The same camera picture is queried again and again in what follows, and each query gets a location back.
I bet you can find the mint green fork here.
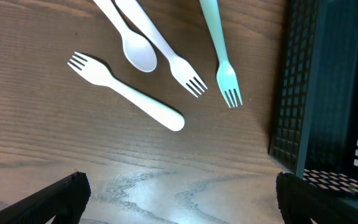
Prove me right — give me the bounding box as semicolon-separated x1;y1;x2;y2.
200;0;242;108

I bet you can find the black plastic basket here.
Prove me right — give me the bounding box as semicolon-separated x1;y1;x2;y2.
268;0;358;211

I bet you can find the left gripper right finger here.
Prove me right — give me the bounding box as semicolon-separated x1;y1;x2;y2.
276;172;358;224

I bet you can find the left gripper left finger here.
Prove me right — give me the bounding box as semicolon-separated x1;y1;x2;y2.
0;171;91;224

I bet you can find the white fork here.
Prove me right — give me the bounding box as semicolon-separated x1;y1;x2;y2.
67;52;185;131
116;0;208;98

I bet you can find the white spoon left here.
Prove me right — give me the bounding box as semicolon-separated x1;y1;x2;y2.
93;0;157;73

